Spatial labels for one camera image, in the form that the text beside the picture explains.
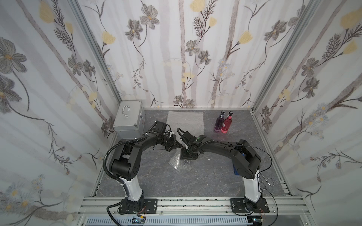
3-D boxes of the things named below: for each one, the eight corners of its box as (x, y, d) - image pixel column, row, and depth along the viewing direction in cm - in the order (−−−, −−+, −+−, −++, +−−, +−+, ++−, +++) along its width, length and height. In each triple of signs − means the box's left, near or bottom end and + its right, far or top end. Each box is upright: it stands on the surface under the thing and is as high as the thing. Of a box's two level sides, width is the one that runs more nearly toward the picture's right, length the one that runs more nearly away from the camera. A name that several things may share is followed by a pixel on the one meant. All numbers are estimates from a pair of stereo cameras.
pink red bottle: (220, 132, 108) (227, 113, 92) (223, 128, 110) (230, 110, 94) (224, 134, 107) (232, 116, 90) (227, 131, 109) (235, 113, 92)
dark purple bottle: (213, 130, 109) (219, 113, 93) (217, 127, 111) (222, 109, 95) (218, 133, 107) (223, 115, 92) (221, 129, 109) (227, 112, 94)
